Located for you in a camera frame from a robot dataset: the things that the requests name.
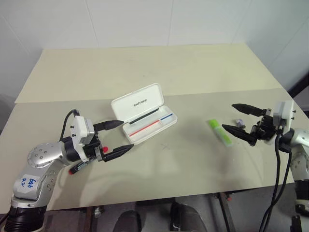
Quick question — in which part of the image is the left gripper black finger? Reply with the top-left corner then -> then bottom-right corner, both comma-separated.
93,119 -> 125,133
103,144 -> 134,163

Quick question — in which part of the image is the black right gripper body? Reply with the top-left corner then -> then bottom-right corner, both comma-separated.
250,108 -> 283,145

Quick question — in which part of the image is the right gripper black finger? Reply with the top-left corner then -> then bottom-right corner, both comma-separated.
231,103 -> 264,116
221,124 -> 257,146

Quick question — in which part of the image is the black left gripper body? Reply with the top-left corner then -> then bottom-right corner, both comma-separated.
83,131 -> 107,163

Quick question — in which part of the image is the white open pencil case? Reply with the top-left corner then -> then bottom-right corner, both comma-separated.
111,82 -> 178,146

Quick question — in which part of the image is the green highlighter pen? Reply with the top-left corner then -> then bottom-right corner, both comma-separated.
208,118 -> 233,147

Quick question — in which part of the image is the black marker with red cap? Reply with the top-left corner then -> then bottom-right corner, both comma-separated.
68,145 -> 108,175

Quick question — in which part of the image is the black furniture panel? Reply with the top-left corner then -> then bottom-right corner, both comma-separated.
285,69 -> 309,100

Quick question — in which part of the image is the white label with blue writing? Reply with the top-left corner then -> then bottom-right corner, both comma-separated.
13,172 -> 42,200

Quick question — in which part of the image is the dark rounded shape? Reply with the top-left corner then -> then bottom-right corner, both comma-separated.
168,202 -> 209,232

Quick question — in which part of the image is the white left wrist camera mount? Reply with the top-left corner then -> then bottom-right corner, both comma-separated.
70,115 -> 96,163

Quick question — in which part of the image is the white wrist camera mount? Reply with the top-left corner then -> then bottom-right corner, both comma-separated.
272,99 -> 296,135
70,115 -> 96,163

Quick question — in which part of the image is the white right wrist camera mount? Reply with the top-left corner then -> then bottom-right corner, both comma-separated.
272,99 -> 296,135

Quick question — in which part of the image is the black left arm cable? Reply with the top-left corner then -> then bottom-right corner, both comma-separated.
59,109 -> 81,144

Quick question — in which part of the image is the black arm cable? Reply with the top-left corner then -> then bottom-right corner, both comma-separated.
259,133 -> 291,232
59,109 -> 81,144

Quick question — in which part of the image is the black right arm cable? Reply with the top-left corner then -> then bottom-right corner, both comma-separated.
259,133 -> 291,232

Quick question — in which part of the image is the small metal table bracket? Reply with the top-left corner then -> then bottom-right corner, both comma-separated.
93,206 -> 105,218

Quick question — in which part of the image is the grey metal table frame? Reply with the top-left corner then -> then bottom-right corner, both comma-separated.
208,192 -> 237,232

